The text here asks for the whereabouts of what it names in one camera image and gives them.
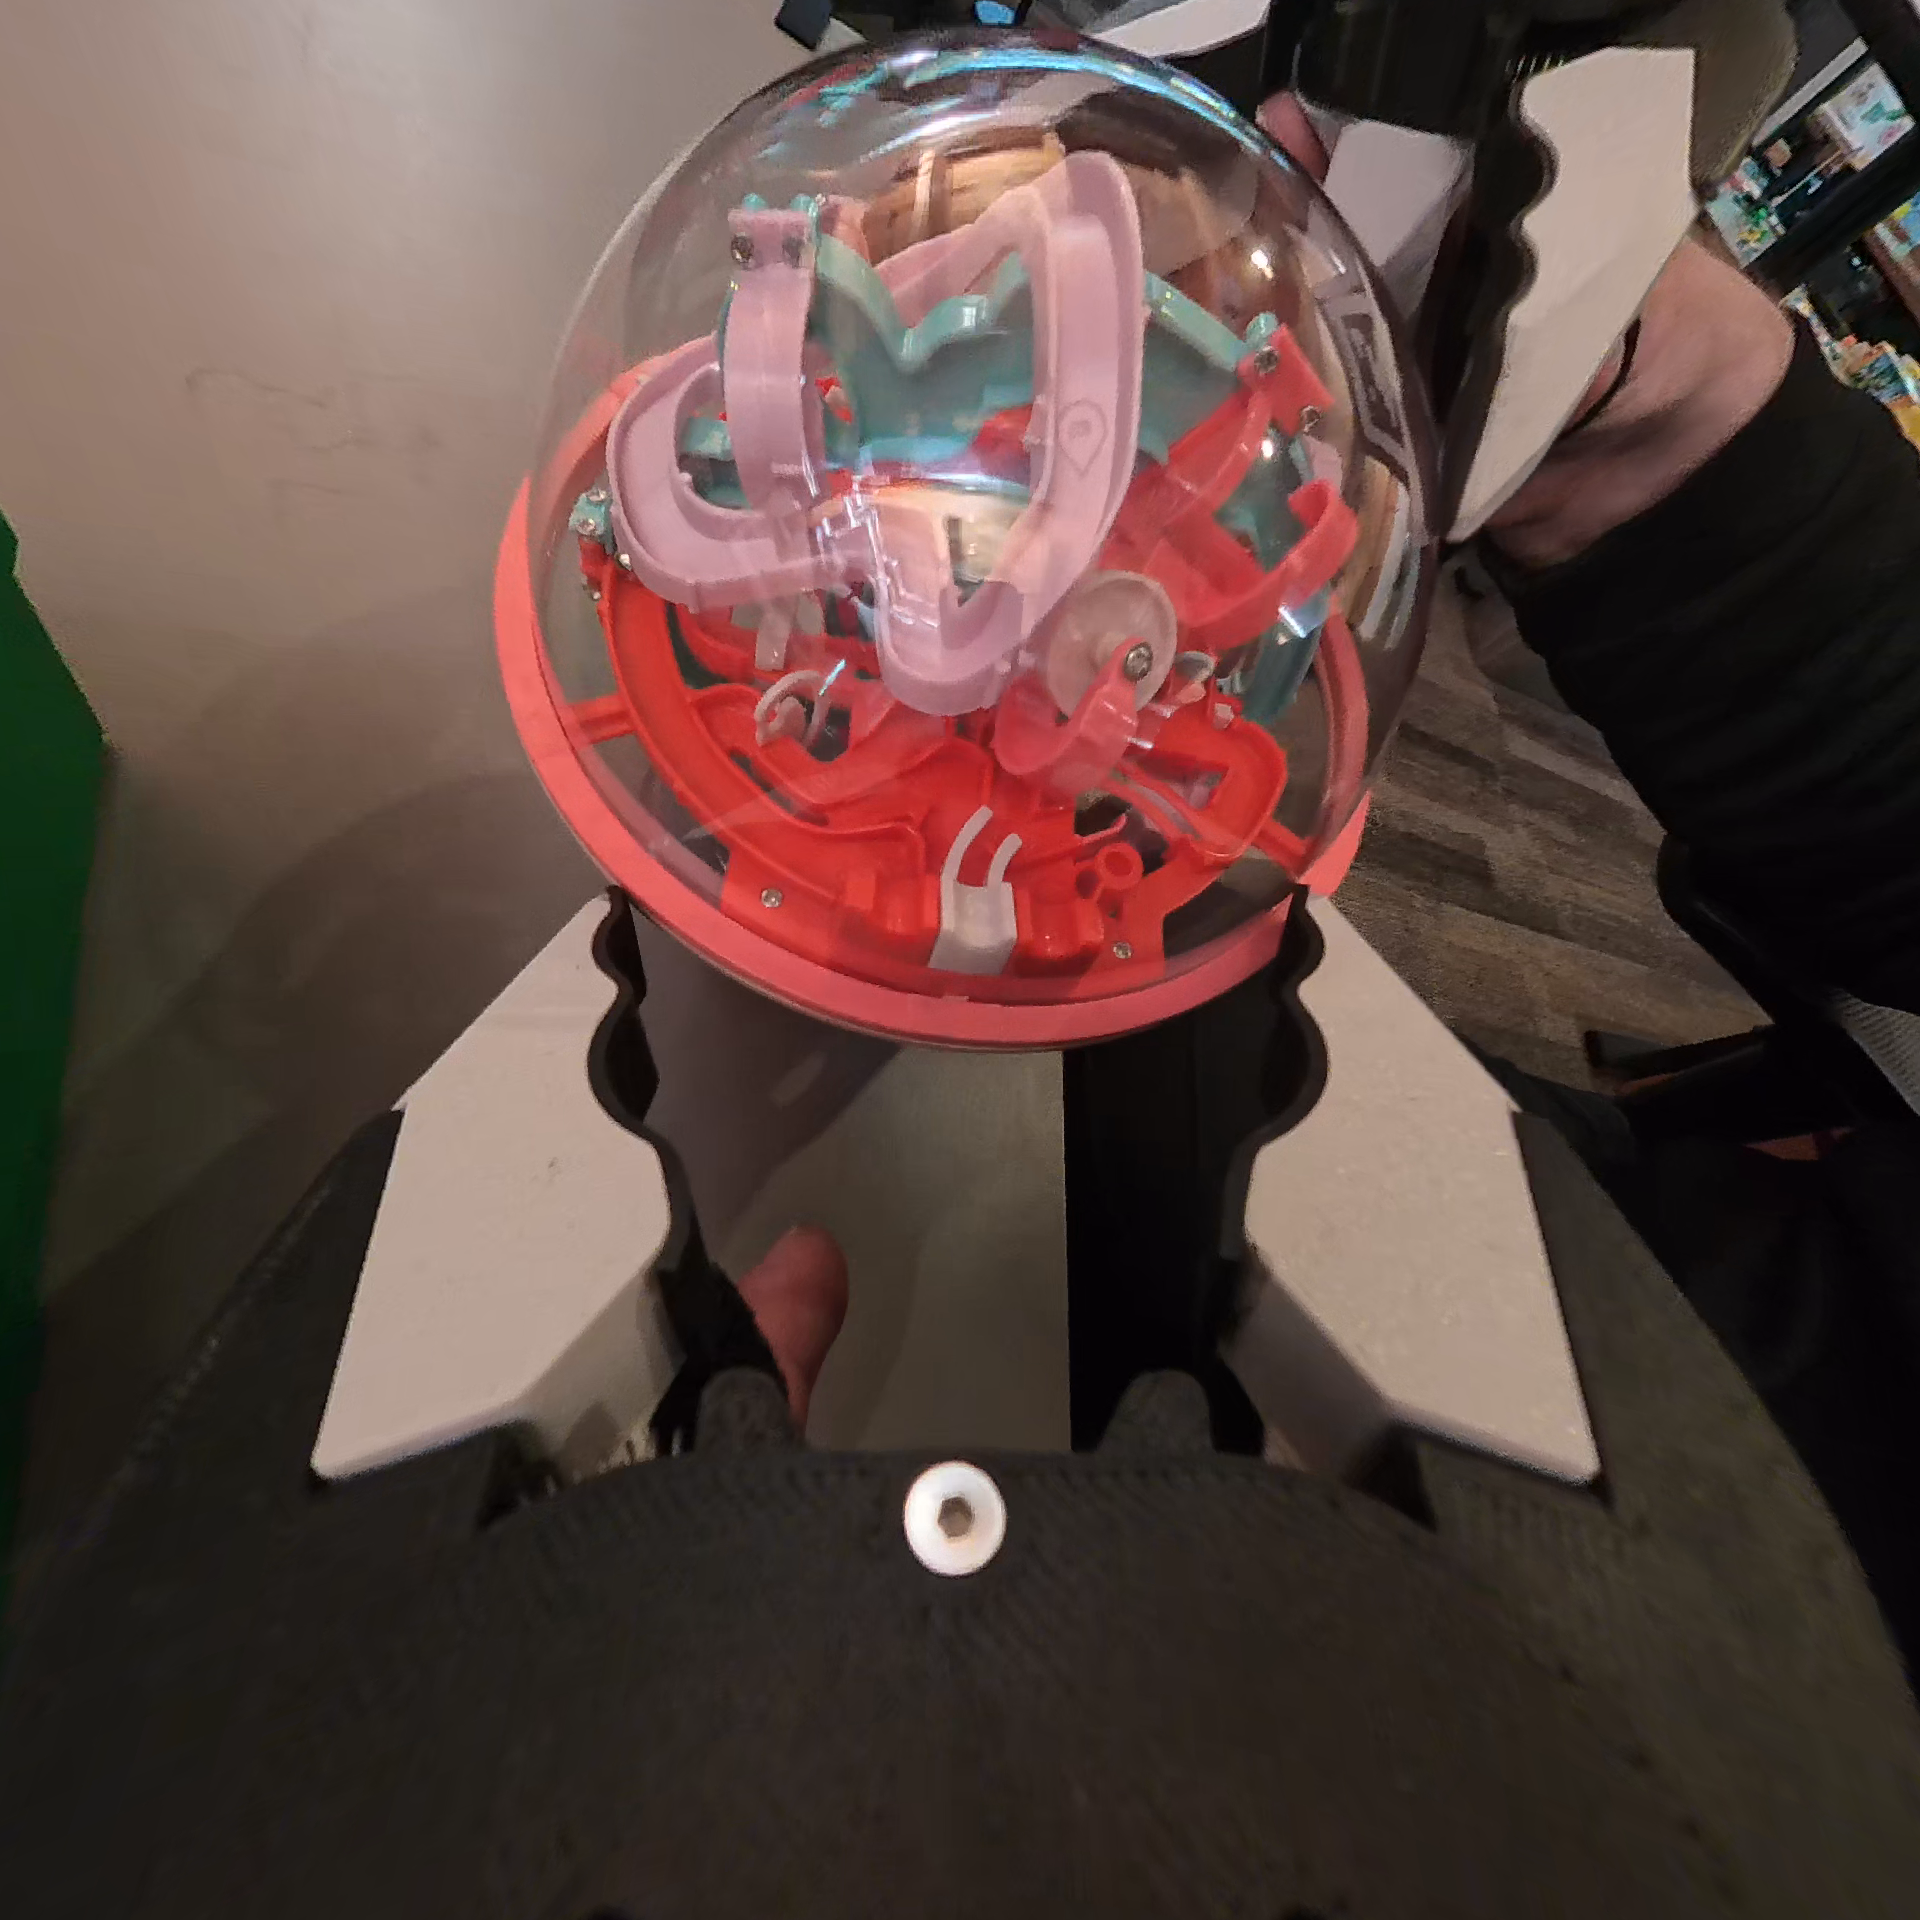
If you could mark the clear maze ball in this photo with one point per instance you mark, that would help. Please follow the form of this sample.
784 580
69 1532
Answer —
962 600

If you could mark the person's left hand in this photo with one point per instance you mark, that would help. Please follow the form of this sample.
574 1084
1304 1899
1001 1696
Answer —
804 1297

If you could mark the green plastic bin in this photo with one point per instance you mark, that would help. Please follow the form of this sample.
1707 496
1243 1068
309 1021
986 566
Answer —
39 899

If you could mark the shelf with colourful boxes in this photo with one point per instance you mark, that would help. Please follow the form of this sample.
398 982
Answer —
1866 137

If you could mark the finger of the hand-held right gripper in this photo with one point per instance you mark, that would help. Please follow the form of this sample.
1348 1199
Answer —
1404 198
1607 227

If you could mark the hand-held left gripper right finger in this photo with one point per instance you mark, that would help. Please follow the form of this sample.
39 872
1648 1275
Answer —
1423 1248

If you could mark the person's right hand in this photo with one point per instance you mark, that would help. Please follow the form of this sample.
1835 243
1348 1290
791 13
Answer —
1694 379

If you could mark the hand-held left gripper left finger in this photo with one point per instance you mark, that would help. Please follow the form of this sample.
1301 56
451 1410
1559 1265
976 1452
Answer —
494 1229

